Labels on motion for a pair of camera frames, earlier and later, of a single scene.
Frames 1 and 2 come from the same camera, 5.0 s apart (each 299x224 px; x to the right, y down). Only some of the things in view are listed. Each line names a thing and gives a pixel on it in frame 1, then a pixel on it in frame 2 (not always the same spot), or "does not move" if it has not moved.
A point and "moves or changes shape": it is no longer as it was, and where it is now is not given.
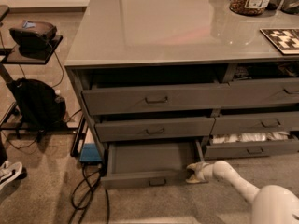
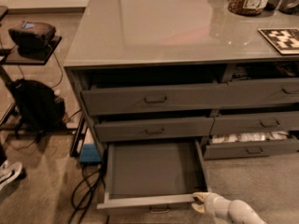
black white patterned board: [285, 39] does not move
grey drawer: [148, 164] moves or changes shape
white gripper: [205, 172] to [212, 203]
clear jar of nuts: [250, 0] does not move
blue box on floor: [90, 153] does not move
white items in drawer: [255, 136] does not move
